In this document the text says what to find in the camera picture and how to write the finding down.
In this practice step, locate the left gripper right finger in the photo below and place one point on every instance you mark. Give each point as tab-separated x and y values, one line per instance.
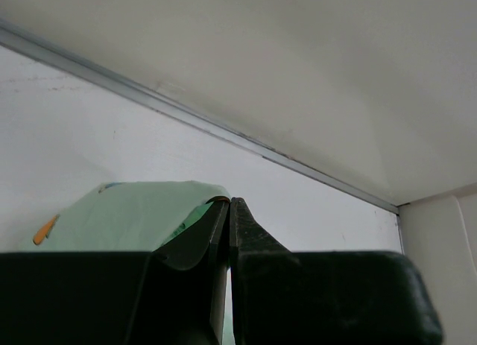
350	297

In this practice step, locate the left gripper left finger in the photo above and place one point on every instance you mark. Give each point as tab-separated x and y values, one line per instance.
173	295

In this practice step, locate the green cartoon print cloth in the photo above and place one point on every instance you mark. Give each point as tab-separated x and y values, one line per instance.
125	217

